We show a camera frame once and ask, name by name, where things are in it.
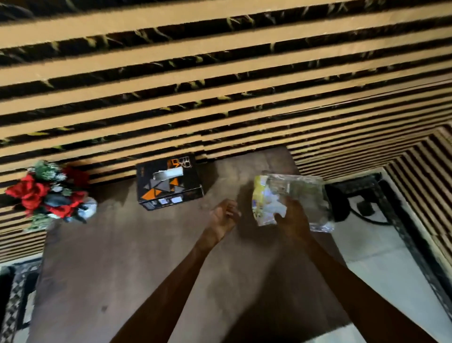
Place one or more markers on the person's right hand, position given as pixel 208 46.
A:
pixel 295 221

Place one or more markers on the person's left hand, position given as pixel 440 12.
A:
pixel 221 218

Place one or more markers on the person's left fingers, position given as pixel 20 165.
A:
pixel 231 208

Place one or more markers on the person's right fingers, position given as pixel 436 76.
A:
pixel 282 213

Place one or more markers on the clear plastic packet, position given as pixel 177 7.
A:
pixel 295 201

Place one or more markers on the person's right forearm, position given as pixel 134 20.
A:
pixel 356 296

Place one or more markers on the person's left forearm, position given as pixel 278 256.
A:
pixel 166 293

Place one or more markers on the black box with orange triangles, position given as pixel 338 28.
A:
pixel 168 182

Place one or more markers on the black metal stand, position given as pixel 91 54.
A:
pixel 356 190

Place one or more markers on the white flower vase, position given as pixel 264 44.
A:
pixel 86 208

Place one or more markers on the red artificial flower bouquet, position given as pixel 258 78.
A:
pixel 44 192

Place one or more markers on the black patterned metal frame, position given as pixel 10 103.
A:
pixel 14 300

